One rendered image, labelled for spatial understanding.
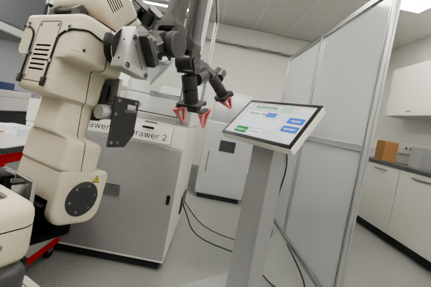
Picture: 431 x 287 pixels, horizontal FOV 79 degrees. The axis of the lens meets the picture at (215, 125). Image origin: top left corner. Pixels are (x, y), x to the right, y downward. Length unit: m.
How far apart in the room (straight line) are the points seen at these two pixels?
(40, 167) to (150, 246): 1.11
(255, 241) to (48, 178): 1.08
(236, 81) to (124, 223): 3.69
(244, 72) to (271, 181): 3.72
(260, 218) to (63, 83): 1.15
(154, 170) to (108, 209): 0.39
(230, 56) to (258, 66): 0.57
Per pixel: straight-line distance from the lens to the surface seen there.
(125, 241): 1.90
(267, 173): 1.46
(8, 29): 2.37
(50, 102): 0.90
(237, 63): 5.04
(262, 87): 5.05
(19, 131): 1.64
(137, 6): 1.38
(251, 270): 1.64
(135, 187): 1.77
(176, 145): 1.66
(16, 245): 0.65
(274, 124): 1.42
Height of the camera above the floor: 1.03
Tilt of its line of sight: 2 degrees down
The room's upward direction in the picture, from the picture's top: 11 degrees clockwise
